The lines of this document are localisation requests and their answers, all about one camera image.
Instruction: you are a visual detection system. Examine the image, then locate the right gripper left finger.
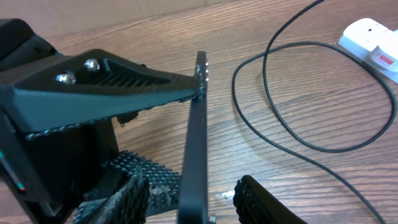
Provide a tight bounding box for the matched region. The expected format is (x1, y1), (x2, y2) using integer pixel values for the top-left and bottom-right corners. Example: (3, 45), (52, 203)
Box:
(73, 170), (149, 224)

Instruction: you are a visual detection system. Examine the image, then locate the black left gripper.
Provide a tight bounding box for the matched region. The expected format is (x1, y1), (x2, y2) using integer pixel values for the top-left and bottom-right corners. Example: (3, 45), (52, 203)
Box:
(1, 49), (205, 223)

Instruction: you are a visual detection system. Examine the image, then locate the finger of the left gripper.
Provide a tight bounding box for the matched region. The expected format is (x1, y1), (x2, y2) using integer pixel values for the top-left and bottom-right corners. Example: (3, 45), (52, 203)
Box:
(103, 151), (180, 218)

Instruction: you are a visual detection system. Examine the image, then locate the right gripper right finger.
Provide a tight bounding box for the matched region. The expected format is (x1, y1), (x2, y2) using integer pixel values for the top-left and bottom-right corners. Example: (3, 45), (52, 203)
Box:
(233, 175), (307, 224)

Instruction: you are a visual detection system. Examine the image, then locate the Samsung Galaxy smartphone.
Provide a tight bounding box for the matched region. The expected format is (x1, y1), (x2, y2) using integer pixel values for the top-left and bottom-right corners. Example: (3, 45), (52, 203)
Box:
(177, 51), (208, 224)

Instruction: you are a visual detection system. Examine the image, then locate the black USB charging cable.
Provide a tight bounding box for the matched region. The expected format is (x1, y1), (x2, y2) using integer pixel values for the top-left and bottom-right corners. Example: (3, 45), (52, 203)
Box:
(231, 0), (398, 224)

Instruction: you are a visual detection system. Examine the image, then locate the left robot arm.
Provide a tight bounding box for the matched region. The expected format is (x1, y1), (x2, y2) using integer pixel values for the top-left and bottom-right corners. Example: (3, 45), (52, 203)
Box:
(1, 19), (208, 223)

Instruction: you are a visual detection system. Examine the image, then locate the white charger plug adapter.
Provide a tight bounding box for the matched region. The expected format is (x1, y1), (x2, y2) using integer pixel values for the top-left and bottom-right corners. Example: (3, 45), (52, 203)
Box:
(369, 31), (397, 72)

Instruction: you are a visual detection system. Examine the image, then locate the white power strip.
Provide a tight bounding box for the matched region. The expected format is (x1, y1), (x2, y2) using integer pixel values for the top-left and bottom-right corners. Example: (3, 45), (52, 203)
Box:
(338, 18), (397, 82)

